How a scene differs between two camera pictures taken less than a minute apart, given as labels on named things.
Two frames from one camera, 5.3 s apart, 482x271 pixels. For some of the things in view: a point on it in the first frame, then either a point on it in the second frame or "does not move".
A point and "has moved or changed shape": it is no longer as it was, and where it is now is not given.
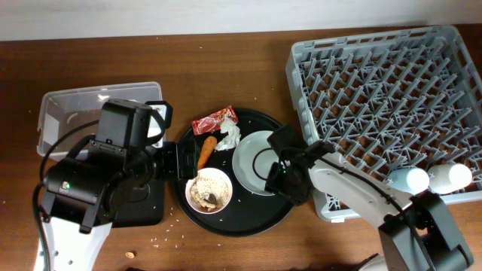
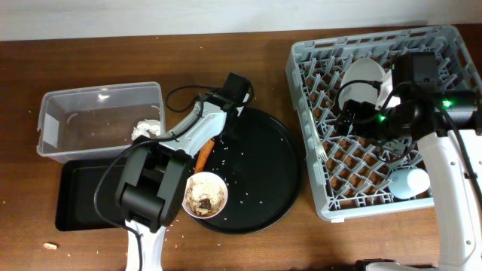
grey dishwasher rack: x=396 y=99 does not move
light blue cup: x=408 y=180 does not move
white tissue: x=230 y=141 -> x=149 y=127
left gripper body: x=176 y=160 -> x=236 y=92
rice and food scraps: x=209 y=190 has moved or changed shape
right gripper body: x=283 y=182 -> x=370 y=124
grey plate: x=252 y=160 -> x=361 y=69
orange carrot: x=208 y=144 does not move
